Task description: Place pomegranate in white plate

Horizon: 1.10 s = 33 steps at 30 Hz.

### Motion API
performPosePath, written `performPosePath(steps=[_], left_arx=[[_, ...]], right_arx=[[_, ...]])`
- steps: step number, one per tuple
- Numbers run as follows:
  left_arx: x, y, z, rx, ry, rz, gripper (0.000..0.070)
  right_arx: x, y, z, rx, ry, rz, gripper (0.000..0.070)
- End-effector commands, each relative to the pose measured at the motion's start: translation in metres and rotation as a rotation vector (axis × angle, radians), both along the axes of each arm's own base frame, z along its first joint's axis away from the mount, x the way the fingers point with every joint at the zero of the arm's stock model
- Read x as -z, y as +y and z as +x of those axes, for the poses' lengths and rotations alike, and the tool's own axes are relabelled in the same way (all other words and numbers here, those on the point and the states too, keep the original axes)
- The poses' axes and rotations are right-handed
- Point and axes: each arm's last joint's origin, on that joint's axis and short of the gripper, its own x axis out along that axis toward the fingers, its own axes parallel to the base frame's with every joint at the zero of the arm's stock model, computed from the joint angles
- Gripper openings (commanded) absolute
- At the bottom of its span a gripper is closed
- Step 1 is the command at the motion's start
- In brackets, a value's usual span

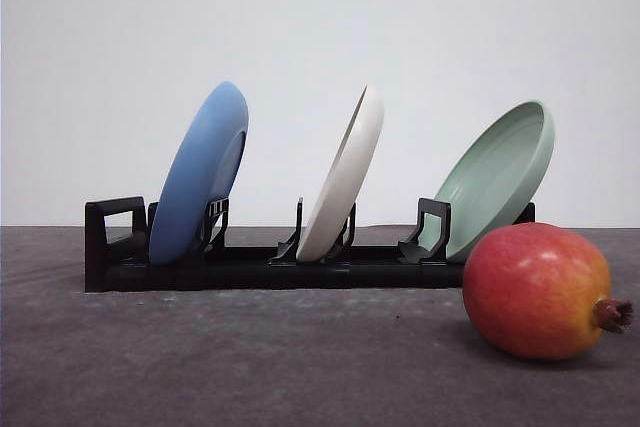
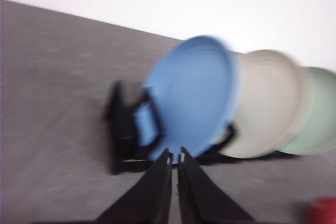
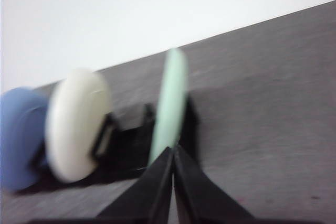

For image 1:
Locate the white plate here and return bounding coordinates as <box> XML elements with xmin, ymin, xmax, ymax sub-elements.
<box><xmin>296</xmin><ymin>85</ymin><xmax>385</xmax><ymax>262</ymax></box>

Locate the red pomegranate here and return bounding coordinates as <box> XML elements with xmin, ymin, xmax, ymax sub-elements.
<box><xmin>462</xmin><ymin>221</ymin><xmax>633</xmax><ymax>360</ymax></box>

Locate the blue plate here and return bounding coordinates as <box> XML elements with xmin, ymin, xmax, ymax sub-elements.
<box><xmin>149</xmin><ymin>81</ymin><xmax>250</xmax><ymax>266</ymax></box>

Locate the green plate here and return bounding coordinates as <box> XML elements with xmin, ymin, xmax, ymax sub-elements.
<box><xmin>420</xmin><ymin>99</ymin><xmax>555</xmax><ymax>262</ymax></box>

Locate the black plastic dish rack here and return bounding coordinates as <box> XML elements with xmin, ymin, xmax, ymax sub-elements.
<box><xmin>84</xmin><ymin>196</ymin><xmax>537</xmax><ymax>293</ymax></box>

